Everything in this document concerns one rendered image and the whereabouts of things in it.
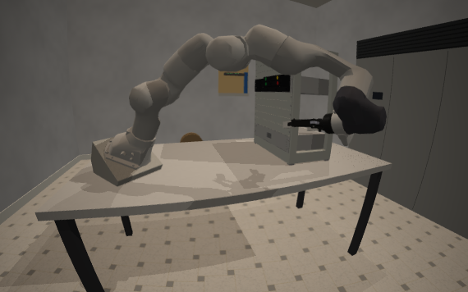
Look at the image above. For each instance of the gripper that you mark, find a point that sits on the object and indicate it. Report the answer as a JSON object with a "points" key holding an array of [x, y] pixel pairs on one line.
{"points": [[324, 124]]}

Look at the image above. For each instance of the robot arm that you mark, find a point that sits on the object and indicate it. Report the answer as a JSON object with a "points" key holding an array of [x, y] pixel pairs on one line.
{"points": [[284, 54]]}

